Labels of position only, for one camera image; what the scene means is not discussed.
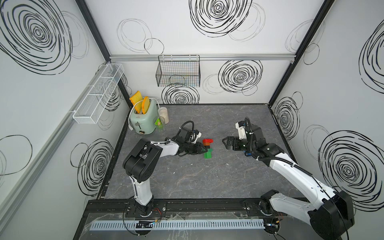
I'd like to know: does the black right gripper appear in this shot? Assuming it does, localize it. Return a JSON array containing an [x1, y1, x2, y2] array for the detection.
[[221, 135, 255, 155]]

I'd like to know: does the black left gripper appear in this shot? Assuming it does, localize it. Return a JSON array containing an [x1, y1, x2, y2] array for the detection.
[[183, 142, 207, 155]]

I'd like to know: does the bright green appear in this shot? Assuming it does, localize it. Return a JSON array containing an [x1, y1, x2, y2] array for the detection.
[[204, 152, 212, 159]]

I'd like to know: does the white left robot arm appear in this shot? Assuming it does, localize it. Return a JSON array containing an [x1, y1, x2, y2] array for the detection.
[[123, 127, 208, 212]]

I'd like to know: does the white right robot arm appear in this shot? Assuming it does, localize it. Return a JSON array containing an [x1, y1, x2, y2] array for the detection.
[[222, 118, 355, 240]]

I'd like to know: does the clear drinking glass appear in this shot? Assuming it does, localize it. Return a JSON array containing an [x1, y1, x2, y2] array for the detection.
[[154, 117, 166, 133]]

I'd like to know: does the green snack packet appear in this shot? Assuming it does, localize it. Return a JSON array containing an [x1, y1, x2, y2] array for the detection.
[[154, 118, 163, 128]]

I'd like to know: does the clear spice jar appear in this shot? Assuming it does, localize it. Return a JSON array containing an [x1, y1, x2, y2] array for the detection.
[[158, 107, 170, 124]]

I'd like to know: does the mint green toaster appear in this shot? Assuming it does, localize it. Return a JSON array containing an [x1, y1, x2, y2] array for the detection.
[[129, 98, 160, 135]]

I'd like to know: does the right toy bread slice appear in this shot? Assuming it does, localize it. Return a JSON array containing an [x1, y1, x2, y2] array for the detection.
[[142, 97, 151, 115]]

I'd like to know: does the toy bread slice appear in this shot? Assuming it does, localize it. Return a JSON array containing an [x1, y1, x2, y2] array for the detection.
[[129, 91, 143, 114], [142, 97, 151, 115]]

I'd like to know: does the left toy bread slice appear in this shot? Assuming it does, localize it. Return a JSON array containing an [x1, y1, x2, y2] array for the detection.
[[129, 91, 143, 114]]

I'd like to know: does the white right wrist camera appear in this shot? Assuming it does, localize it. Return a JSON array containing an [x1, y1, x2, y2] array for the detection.
[[235, 121, 247, 140]]

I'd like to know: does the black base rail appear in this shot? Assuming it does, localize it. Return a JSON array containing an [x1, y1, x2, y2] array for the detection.
[[82, 198, 315, 221]]

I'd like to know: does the white toaster power cable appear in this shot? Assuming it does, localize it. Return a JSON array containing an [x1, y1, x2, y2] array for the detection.
[[128, 97, 160, 131]]

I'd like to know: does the black wire basket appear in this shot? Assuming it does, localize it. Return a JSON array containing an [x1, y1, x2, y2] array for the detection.
[[156, 55, 201, 88]]

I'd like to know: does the white slotted cable duct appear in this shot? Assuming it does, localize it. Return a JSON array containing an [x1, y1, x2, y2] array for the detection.
[[90, 219, 266, 231]]

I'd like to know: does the white mesh wall shelf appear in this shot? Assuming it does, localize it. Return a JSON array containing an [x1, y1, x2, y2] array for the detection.
[[73, 63, 124, 125]]

